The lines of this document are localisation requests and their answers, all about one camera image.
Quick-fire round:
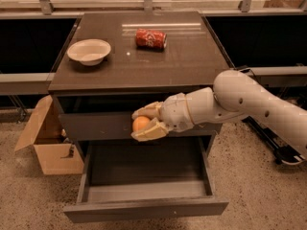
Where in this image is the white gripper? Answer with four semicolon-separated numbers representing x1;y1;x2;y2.
131;93;194;142

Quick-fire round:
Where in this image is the orange fruit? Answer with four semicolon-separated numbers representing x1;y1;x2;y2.
132;116;151;131

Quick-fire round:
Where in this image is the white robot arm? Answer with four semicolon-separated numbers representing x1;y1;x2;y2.
131;70;307;156

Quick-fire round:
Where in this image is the open bottom drawer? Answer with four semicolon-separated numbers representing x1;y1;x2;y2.
64;136;228;223

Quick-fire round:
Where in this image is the dark grey drawer cabinet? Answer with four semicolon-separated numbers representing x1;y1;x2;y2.
49;11;231;154

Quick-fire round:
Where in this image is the scratched middle drawer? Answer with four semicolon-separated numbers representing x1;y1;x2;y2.
58;108;227;142

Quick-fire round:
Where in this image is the red soda can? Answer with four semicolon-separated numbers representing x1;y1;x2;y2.
135;29;167;50

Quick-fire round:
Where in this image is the white bowl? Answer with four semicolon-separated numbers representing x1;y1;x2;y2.
67;39;111;66

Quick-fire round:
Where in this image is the open cardboard box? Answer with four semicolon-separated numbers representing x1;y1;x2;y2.
14;95;83;175

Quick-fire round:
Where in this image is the metal window railing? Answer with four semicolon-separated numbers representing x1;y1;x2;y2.
0;0;307;17

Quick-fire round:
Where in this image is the black cable with plug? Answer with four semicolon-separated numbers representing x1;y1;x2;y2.
234;64;257;77

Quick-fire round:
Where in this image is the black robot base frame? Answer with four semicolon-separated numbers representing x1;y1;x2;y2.
244;117;306;166

